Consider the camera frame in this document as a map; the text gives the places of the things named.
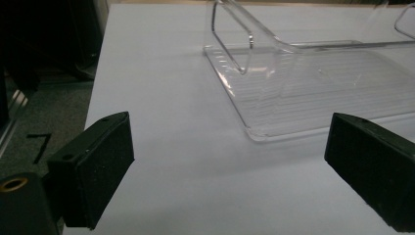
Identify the black cabinet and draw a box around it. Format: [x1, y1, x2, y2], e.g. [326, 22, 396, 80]
[58, 0, 110, 82]

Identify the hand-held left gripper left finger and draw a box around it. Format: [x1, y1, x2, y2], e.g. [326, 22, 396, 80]
[46, 111, 136, 230]

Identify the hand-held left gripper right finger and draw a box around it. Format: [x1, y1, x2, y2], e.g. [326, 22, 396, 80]
[324, 112, 415, 233]

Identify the metal floor rail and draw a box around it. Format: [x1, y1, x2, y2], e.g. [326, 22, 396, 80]
[0, 89, 29, 159]

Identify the clear plastic tray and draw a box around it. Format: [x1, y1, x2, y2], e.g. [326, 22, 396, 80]
[203, 0, 415, 143]

